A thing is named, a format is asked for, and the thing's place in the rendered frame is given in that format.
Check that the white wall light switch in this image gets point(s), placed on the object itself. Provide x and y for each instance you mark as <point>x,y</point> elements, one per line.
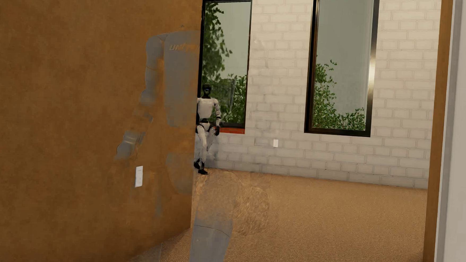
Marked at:
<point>139,176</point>

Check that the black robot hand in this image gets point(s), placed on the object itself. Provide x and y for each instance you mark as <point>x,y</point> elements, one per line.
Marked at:
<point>217,130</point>

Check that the white humanoid robot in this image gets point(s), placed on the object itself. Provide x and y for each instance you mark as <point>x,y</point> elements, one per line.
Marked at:
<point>205,109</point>

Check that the black framed window with sill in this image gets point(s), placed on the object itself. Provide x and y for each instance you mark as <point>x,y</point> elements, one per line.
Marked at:
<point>225,63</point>

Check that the tall black framed window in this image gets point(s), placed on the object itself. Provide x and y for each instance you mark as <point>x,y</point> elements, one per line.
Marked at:
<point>342,65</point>

